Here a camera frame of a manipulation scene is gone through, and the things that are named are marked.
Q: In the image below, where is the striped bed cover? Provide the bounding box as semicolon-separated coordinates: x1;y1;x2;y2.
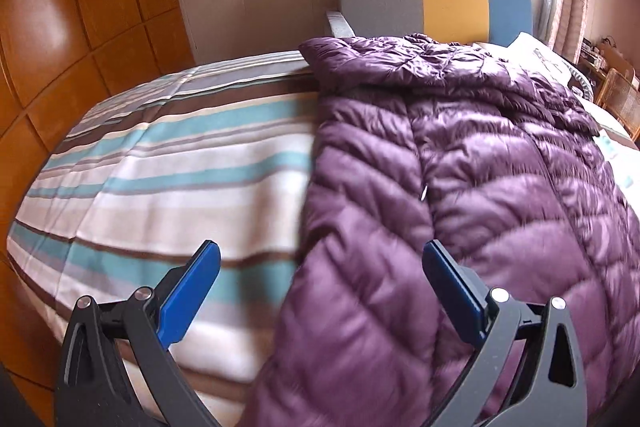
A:
6;51;317;426

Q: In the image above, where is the cluttered wooden desk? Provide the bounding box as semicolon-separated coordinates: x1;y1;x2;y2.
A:
578;37;639;93

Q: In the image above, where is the wicker wooden chair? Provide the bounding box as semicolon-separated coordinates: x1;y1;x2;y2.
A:
596;68;640;142

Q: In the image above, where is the orange wooden wardrobe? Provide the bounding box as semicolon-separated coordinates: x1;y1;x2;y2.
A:
0;0;198;427

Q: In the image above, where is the purple quilted down jacket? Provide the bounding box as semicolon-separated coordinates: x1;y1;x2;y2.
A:
241;35;639;426

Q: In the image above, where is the white deer print pillow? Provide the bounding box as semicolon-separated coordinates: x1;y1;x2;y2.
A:
506;32;573;88

